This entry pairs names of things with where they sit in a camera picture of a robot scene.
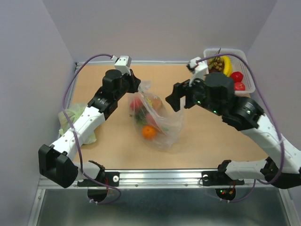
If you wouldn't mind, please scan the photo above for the green plastic bag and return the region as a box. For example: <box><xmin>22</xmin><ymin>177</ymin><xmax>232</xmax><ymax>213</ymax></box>
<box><xmin>58</xmin><ymin>103</ymin><xmax>96</xmax><ymax>145</ymax></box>

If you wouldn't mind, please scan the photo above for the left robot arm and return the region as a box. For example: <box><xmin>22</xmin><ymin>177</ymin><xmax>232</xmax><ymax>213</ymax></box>
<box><xmin>38</xmin><ymin>69</ymin><xmax>141</xmax><ymax>188</ymax></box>

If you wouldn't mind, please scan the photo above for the aluminium front rail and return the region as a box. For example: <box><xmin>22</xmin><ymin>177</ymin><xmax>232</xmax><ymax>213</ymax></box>
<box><xmin>38</xmin><ymin>169</ymin><xmax>253</xmax><ymax>190</ymax></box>

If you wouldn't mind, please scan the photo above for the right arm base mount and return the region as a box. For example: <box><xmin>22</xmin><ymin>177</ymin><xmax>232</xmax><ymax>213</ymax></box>
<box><xmin>198</xmin><ymin>170</ymin><xmax>224</xmax><ymax>186</ymax></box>

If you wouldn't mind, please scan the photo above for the pink peach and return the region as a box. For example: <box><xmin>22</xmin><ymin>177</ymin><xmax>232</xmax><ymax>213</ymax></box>
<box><xmin>145</xmin><ymin>113</ymin><xmax>160</xmax><ymax>128</ymax></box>

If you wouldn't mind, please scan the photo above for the small pineapple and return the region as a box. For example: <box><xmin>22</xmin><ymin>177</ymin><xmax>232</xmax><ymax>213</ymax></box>
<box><xmin>134</xmin><ymin>97</ymin><xmax>164</xmax><ymax>125</ymax></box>

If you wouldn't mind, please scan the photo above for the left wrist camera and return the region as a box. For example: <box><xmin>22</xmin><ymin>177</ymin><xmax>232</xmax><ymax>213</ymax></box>
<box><xmin>111</xmin><ymin>55</ymin><xmax>132</xmax><ymax>75</ymax></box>

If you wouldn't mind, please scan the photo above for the orange fruit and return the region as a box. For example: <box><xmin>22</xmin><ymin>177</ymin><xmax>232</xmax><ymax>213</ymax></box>
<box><xmin>142</xmin><ymin>125</ymin><xmax>157</xmax><ymax>140</ymax></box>

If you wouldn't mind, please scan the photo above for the yellow banana bunch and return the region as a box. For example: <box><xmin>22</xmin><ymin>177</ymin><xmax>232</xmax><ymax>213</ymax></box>
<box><xmin>222</xmin><ymin>56</ymin><xmax>232</xmax><ymax>77</ymax></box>

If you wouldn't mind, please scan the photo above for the longan bunch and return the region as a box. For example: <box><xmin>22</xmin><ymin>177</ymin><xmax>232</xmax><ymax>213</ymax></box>
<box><xmin>207</xmin><ymin>56</ymin><xmax>224</xmax><ymax>72</ymax></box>

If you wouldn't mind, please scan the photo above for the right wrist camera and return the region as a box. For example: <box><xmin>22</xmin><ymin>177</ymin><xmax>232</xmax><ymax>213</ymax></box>
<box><xmin>186</xmin><ymin>56</ymin><xmax>208</xmax><ymax>86</ymax></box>

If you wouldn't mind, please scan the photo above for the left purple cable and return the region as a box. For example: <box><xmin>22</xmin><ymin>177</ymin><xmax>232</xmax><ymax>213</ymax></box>
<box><xmin>62</xmin><ymin>54</ymin><xmax>122</xmax><ymax>205</ymax></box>

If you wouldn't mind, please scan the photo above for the clear plastic fruit bag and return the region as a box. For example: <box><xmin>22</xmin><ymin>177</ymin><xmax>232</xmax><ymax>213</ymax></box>
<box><xmin>128</xmin><ymin>81</ymin><xmax>185</xmax><ymax>150</ymax></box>

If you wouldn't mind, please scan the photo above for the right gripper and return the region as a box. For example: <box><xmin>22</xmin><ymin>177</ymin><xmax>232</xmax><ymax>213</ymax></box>
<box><xmin>164</xmin><ymin>71</ymin><xmax>221</xmax><ymax>115</ymax></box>

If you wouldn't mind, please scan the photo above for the red apple in bag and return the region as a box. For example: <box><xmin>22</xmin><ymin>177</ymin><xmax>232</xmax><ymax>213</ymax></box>
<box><xmin>129</xmin><ymin>98</ymin><xmax>144</xmax><ymax>113</ymax></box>

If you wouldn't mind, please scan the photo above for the white plastic basket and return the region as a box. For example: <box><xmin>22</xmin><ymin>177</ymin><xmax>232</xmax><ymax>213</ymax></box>
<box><xmin>203</xmin><ymin>48</ymin><xmax>256</xmax><ymax>97</ymax></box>

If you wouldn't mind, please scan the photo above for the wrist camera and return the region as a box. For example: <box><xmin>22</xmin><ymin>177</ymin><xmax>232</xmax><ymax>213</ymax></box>
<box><xmin>111</xmin><ymin>55</ymin><xmax>132</xmax><ymax>75</ymax></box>
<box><xmin>186</xmin><ymin>56</ymin><xmax>208</xmax><ymax>86</ymax></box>

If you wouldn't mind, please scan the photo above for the red apple upper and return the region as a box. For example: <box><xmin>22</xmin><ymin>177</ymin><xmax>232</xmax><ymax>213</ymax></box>
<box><xmin>230</xmin><ymin>72</ymin><xmax>244</xmax><ymax>83</ymax></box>

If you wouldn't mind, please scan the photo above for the dark mangosteen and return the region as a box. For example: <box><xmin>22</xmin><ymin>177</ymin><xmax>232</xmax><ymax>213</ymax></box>
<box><xmin>208</xmin><ymin>68</ymin><xmax>219</xmax><ymax>73</ymax></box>

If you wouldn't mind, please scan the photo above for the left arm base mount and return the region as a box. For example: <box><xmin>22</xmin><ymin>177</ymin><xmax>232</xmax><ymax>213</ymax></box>
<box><xmin>77</xmin><ymin>171</ymin><xmax>120</xmax><ymax>187</ymax></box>

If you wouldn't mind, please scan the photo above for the red apple lower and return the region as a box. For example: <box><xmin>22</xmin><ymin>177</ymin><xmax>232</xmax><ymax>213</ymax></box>
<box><xmin>234</xmin><ymin>82</ymin><xmax>246</xmax><ymax>91</ymax></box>

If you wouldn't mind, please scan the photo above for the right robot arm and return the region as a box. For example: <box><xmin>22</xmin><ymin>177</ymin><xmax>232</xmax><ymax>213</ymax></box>
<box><xmin>166</xmin><ymin>73</ymin><xmax>301</xmax><ymax>189</ymax></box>

